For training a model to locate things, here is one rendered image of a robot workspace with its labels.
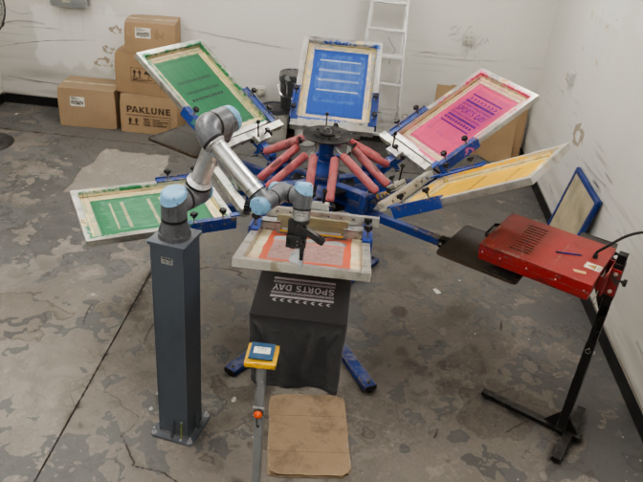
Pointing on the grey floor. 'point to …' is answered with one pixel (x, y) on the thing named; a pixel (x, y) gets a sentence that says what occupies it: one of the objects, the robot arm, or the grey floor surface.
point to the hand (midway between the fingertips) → (301, 266)
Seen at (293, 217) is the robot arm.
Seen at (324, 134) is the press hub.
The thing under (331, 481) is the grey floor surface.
